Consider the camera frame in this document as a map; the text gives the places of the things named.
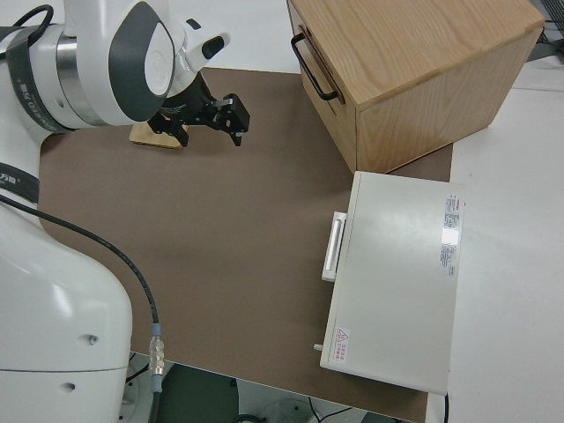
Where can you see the wooden drawer cabinet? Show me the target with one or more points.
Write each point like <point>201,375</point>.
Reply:
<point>418,66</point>

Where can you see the cream toaster oven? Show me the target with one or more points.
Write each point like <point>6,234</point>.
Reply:
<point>396,286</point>

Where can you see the brown table mat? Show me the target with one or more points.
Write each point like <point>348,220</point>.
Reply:
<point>242,220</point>

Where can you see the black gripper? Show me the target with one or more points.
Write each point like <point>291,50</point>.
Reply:
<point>235,112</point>

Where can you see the wooden mug rack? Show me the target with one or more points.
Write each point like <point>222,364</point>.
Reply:
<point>145,135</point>

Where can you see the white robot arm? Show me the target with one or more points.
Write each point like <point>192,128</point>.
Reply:
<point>66,308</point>

